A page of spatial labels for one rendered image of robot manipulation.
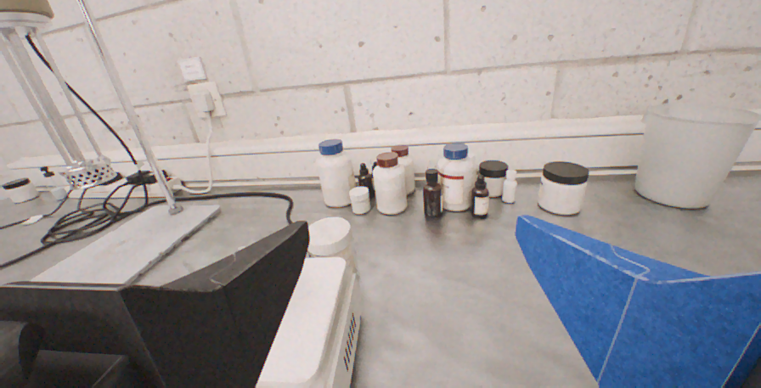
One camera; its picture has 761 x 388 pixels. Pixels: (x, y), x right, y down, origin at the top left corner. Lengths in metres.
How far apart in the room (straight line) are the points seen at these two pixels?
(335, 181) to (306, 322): 0.33
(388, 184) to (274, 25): 0.43
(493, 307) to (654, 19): 0.60
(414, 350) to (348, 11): 0.58
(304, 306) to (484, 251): 0.27
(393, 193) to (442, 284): 0.18
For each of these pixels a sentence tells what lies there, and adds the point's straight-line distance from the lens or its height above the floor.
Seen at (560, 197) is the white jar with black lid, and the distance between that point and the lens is 0.52.
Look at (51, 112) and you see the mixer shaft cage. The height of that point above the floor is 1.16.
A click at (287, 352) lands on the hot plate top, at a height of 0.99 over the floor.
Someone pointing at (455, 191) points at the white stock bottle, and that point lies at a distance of 0.48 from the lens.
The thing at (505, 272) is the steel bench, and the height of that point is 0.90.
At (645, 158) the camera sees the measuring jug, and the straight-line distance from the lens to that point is 0.64.
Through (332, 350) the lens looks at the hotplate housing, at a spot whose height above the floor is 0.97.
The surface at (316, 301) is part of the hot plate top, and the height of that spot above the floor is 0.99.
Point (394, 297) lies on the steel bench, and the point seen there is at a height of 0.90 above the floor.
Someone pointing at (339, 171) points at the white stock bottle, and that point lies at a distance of 0.52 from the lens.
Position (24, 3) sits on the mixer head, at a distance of 0.61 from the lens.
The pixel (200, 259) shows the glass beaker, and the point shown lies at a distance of 0.26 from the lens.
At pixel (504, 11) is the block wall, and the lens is 0.62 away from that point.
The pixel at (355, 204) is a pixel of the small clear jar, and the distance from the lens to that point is 0.50.
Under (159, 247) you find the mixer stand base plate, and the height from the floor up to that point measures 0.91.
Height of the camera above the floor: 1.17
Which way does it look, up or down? 24 degrees down
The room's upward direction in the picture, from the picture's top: 7 degrees counter-clockwise
